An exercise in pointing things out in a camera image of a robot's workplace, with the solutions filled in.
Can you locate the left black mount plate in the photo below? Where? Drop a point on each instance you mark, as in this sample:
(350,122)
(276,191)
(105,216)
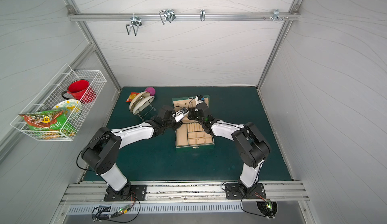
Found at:
(127,193)

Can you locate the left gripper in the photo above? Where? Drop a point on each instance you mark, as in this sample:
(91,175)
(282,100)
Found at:
(178,121)

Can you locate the patterned plate in basket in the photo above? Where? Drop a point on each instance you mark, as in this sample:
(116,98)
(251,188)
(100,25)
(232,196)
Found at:
(72,108)

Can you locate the red mug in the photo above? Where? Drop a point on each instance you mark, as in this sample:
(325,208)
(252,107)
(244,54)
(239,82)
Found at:
(80,90)

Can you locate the pink ball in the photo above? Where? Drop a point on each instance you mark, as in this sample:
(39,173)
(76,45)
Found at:
(151,90)

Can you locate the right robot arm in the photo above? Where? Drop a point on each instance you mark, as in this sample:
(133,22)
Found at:
(250,143)

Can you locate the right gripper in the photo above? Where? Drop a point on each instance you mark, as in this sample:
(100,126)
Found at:
(195,113)

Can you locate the red snack packet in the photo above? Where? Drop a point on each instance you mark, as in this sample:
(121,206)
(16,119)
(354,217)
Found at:
(131,97)

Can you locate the white wire basket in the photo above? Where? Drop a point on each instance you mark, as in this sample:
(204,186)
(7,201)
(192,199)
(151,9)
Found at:
(51,96)

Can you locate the green snack bag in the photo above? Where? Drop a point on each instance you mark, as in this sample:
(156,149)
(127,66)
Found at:
(52,120)

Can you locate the black mount plate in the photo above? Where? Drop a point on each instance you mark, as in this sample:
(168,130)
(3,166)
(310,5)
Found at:
(237,191)
(127,193)

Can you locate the metal loop hook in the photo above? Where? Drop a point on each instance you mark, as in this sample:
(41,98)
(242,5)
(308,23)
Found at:
(167,15)

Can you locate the metal bracket hook right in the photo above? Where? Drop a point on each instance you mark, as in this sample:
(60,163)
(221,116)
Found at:
(276,17)

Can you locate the small metal hook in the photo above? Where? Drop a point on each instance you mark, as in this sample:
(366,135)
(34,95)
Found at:
(202,15)

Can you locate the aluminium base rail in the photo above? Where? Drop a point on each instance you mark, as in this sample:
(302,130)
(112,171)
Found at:
(93,192)

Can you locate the aluminium top rail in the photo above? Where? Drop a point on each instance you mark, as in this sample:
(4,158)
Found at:
(180,17)

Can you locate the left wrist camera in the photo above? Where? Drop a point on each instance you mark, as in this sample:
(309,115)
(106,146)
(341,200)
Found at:
(179,115)

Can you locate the cream plate front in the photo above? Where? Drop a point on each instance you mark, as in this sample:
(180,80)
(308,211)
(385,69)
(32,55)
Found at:
(142,102)

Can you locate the right black mount plate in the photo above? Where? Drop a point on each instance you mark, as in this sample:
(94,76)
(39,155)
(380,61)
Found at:
(237,191)

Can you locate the metal double hook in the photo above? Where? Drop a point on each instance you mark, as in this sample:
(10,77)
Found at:
(134,25)

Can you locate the wire plate rack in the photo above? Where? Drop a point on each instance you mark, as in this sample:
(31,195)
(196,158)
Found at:
(145,112)

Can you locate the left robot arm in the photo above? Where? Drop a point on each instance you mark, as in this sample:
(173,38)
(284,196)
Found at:
(102,151)

